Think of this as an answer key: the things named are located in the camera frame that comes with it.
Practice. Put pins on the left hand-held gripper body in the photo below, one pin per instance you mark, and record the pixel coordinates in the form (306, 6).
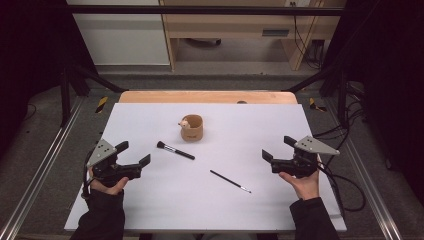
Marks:
(100, 153)

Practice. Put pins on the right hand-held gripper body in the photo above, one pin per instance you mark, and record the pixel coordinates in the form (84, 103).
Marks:
(310, 146)

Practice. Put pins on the thick black makeup brush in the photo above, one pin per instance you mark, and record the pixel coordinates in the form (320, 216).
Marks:
(175, 150)

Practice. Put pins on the thin black brush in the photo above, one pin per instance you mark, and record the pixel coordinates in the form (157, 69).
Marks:
(230, 181)

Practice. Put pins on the tan bear cup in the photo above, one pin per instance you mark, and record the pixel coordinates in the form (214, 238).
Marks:
(192, 128)

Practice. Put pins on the person's left hand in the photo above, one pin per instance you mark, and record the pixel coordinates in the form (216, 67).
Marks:
(113, 190)

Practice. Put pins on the person's right hand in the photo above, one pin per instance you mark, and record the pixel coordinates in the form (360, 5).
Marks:
(305, 188)

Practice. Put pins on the yellow black hazard tape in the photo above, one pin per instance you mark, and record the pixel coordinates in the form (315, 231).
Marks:
(101, 104)
(315, 105)

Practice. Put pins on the wooden table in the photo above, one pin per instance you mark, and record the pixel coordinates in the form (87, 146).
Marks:
(200, 97)

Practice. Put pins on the white cabinet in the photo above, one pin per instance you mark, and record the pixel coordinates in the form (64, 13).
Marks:
(123, 40)

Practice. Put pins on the dark curtain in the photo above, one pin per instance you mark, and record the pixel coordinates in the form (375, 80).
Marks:
(393, 66)
(30, 50)

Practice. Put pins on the light wooden desk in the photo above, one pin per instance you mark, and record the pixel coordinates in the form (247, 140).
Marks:
(233, 25)

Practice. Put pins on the black frame leg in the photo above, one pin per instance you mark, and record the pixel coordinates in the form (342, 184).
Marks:
(341, 100)
(65, 100)

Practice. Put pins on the aluminium floor rail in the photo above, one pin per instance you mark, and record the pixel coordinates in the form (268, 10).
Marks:
(40, 166)
(370, 186)

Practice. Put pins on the black horizontal frame bar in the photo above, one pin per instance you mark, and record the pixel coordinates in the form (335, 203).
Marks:
(200, 10)

